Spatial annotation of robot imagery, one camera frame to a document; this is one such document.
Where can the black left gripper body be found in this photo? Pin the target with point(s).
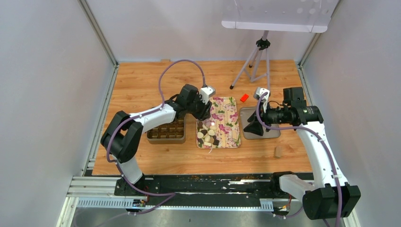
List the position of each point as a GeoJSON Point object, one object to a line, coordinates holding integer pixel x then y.
{"type": "Point", "coordinates": [199, 110]}

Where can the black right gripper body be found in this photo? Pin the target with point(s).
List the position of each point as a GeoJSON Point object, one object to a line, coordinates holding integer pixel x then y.
{"type": "Point", "coordinates": [274, 116]}

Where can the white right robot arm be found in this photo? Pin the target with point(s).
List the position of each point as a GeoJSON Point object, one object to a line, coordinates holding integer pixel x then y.
{"type": "Point", "coordinates": [331, 195]}

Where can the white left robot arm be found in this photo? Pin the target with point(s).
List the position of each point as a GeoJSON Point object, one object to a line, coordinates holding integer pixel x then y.
{"type": "Point", "coordinates": [121, 138]}

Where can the white heart chocolate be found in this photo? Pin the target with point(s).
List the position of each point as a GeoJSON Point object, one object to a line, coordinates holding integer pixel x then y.
{"type": "Point", "coordinates": [200, 135]}

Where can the gold chocolate tin box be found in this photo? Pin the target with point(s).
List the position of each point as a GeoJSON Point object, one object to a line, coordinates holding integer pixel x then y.
{"type": "Point", "coordinates": [170, 133]}

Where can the dark ridged square chocolate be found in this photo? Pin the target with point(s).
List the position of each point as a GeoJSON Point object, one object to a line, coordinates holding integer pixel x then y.
{"type": "Point", "coordinates": [216, 142]}

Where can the grey metal tin lid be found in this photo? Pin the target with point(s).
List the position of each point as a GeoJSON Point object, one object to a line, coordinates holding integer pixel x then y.
{"type": "Point", "coordinates": [246, 115]}

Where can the floral patterned tray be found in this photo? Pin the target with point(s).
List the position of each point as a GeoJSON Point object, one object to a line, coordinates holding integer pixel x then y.
{"type": "Point", "coordinates": [223, 125]}

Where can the small red block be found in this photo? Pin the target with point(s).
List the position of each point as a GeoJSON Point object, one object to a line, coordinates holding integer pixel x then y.
{"type": "Point", "coordinates": [244, 98]}

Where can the small wooden block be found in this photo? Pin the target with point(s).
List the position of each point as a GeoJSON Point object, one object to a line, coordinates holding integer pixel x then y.
{"type": "Point", "coordinates": [278, 152]}

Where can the white tripod stand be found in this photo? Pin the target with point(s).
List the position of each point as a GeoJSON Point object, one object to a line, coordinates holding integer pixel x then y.
{"type": "Point", "coordinates": [251, 65]}

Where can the white overhead light panel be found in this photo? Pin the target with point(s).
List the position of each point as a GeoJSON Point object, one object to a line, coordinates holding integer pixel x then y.
{"type": "Point", "coordinates": [306, 16]}

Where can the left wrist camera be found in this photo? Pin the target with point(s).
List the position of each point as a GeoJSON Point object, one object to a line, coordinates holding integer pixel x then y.
{"type": "Point", "coordinates": [206, 93]}

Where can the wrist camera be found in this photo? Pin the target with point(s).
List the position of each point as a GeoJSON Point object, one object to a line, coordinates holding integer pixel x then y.
{"type": "Point", "coordinates": [206, 93]}
{"type": "Point", "coordinates": [262, 94]}

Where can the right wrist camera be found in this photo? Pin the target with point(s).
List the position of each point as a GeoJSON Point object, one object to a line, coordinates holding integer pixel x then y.
{"type": "Point", "coordinates": [262, 94]}

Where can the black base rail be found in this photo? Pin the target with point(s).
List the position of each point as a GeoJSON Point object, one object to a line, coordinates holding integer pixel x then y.
{"type": "Point", "coordinates": [232, 192]}

